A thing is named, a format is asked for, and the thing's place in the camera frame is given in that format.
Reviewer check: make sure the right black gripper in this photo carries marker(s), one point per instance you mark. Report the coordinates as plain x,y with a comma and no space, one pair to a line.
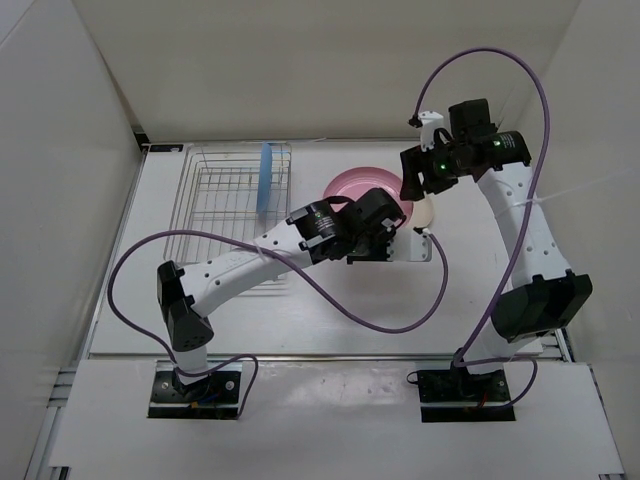
413,162

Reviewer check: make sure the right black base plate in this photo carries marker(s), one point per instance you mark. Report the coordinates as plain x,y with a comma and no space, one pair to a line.
455,396

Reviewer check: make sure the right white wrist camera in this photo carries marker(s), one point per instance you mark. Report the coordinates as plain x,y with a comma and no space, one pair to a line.
427,122

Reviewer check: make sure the blue plate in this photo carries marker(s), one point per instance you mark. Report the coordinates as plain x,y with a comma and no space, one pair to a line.
264,178

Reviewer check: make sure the metal wire dish rack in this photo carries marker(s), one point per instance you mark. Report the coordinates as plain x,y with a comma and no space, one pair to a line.
218,190

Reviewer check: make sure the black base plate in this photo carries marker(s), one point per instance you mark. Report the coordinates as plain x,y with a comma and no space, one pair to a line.
216,397
455,396

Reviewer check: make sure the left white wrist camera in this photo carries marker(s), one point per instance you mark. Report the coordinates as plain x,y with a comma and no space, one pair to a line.
420,245

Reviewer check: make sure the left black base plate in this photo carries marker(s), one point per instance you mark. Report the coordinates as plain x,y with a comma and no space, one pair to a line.
216,397

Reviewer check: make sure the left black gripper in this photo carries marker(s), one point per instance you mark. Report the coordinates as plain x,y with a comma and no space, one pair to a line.
381,254

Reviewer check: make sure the pink plate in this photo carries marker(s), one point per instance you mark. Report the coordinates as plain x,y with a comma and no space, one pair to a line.
355,182

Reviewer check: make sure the cream plate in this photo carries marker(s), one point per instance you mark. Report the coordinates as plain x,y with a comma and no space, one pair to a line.
423,213

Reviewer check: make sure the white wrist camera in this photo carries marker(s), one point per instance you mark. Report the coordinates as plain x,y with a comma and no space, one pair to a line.
427,122
420,245

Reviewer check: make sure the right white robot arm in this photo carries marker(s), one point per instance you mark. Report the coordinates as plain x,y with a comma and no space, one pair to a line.
539,292

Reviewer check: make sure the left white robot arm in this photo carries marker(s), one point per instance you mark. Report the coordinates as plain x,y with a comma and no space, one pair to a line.
329,229

